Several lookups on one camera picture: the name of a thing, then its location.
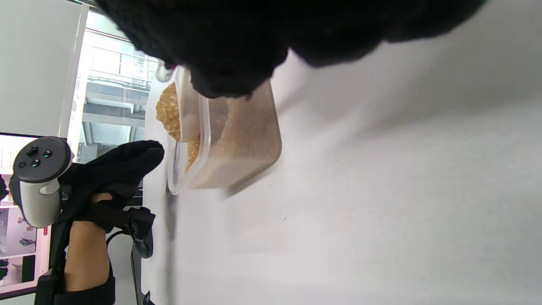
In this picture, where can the person's right hand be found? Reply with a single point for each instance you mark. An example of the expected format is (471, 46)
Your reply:
(237, 34)

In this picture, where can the person's left hand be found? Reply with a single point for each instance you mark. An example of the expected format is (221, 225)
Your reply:
(114, 165)

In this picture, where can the scooped brown sugar granules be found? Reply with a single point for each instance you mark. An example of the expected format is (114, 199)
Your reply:
(167, 110)

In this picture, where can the white plastic coffee spoon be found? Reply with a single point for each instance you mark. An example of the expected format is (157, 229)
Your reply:
(188, 114)

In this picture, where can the clear plastic sugar container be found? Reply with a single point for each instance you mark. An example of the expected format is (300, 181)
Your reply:
(237, 173)

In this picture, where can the person's left forearm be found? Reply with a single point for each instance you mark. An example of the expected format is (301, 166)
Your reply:
(84, 254)

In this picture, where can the black white hand controller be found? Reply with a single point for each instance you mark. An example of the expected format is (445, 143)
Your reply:
(40, 199)

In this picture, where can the computer monitor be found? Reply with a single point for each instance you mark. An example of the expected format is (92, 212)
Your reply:
(17, 237)

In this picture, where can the black wrist band white label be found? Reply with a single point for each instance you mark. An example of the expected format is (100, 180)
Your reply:
(97, 294)

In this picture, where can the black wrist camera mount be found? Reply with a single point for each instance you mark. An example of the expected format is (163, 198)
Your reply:
(142, 224)

